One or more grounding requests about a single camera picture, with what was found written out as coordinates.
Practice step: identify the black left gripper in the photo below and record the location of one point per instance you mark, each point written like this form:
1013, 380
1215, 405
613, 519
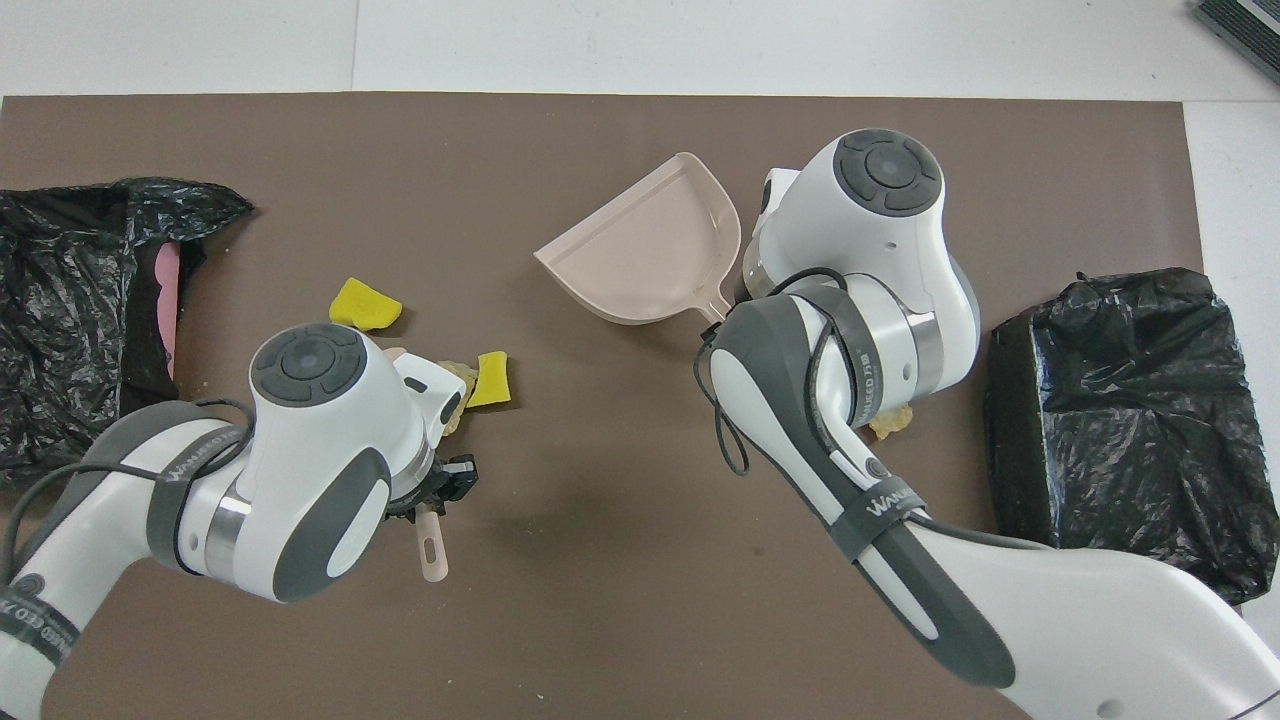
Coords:
420, 495

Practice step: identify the beige hand brush black bristles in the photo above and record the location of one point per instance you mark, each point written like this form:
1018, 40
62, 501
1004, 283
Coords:
432, 555

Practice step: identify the yellow sponge wedge piece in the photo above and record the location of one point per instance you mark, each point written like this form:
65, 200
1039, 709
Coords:
490, 380

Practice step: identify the pale bread chunk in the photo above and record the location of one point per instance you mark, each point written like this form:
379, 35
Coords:
462, 375

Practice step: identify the rounded yellow sponge chunk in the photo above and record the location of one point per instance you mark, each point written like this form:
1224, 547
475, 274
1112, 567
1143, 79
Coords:
362, 305

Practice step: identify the beige plastic dustpan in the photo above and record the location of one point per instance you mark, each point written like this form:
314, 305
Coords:
640, 260

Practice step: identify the pale cracker piece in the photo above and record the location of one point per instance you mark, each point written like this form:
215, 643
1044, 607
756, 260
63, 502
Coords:
890, 425

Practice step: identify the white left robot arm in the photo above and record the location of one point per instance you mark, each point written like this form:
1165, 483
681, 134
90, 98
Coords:
300, 480

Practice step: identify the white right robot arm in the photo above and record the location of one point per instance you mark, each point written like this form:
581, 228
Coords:
870, 260

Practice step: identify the pink plastic bin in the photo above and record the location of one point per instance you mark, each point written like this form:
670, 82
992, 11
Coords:
168, 300

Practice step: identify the right black-lined bin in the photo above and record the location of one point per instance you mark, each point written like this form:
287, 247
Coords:
60, 300

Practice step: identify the black-lined bin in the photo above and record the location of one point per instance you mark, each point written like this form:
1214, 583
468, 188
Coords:
60, 300
1120, 420

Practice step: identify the left black-lined bin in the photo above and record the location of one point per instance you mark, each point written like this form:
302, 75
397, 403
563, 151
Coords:
1120, 420

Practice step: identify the brown table mat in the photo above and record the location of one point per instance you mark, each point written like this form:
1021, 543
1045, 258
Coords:
600, 600

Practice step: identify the dark ribbed device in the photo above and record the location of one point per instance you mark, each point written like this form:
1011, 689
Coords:
1245, 22

